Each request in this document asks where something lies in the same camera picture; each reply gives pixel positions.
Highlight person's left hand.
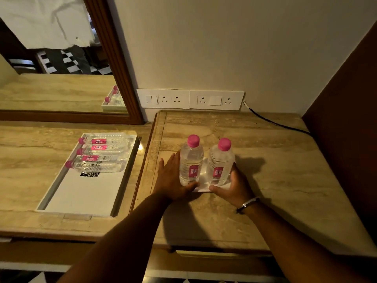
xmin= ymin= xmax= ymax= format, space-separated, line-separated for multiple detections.
xmin=152 ymin=150 xmax=199 ymax=203

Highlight person's right hand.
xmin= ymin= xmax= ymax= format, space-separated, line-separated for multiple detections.
xmin=209 ymin=163 xmax=257 ymax=208

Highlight white paper mat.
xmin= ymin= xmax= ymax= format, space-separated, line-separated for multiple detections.
xmin=193 ymin=157 xmax=232 ymax=193

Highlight pink-capped clear water bottle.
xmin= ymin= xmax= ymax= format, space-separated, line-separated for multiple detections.
xmin=65 ymin=155 xmax=129 ymax=173
xmin=76 ymin=145 xmax=131 ymax=156
xmin=78 ymin=135 xmax=130 ymax=145
xmin=206 ymin=138 xmax=236 ymax=187
xmin=179 ymin=134 xmax=204 ymax=187

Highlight person's left forearm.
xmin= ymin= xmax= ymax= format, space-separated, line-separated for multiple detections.
xmin=57 ymin=193 xmax=173 ymax=283

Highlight person's right forearm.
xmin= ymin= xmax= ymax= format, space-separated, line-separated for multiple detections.
xmin=241 ymin=200 xmax=373 ymax=283

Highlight white rectangular tray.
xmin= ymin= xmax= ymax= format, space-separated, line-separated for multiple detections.
xmin=36 ymin=132 xmax=141 ymax=218

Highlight wooden framed mirror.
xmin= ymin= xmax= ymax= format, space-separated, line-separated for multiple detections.
xmin=0 ymin=0 xmax=144 ymax=125

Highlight dark wooden side panel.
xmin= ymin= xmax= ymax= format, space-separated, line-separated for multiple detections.
xmin=302 ymin=20 xmax=377 ymax=248

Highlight silver wrist bracelet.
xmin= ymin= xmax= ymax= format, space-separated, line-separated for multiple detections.
xmin=235 ymin=196 xmax=261 ymax=215

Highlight white wall socket plate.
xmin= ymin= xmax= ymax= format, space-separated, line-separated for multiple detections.
xmin=190 ymin=90 xmax=246 ymax=111
xmin=136 ymin=88 xmax=191 ymax=109

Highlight black power cable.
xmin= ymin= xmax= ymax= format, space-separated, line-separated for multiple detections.
xmin=242 ymin=100 xmax=313 ymax=136

